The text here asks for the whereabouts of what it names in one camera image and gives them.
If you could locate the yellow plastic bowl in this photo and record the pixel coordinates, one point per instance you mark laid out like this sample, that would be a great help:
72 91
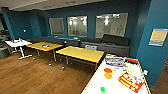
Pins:
128 69

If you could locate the grey ottoman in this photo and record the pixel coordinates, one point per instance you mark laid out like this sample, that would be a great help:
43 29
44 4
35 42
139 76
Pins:
3 52

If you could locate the red black game box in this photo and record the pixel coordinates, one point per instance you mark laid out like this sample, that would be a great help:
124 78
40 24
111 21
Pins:
131 60

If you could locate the white wall socket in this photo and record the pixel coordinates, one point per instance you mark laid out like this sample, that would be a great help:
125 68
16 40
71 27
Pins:
145 71

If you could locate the dark grey bench sofa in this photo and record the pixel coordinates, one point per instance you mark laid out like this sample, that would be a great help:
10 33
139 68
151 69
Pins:
53 39

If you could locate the long wooden table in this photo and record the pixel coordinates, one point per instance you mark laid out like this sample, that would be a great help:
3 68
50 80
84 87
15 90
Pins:
40 46
81 53

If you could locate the yellow wall sign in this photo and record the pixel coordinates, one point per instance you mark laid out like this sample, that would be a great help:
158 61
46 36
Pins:
158 37

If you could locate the orange red game pieces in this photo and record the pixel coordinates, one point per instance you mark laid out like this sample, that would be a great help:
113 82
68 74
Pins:
131 82

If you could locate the white-top wooden table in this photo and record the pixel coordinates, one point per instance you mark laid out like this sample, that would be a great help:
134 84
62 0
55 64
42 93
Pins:
110 83

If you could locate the light grey cushion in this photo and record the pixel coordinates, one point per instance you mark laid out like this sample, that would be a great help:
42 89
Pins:
91 47

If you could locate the colourful game board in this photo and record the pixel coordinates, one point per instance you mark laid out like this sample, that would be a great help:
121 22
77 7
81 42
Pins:
114 61

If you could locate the interior glass window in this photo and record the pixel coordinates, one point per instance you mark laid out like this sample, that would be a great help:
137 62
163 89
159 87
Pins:
56 26
111 25
77 26

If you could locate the small white table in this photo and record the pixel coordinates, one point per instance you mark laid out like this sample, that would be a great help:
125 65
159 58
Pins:
17 43

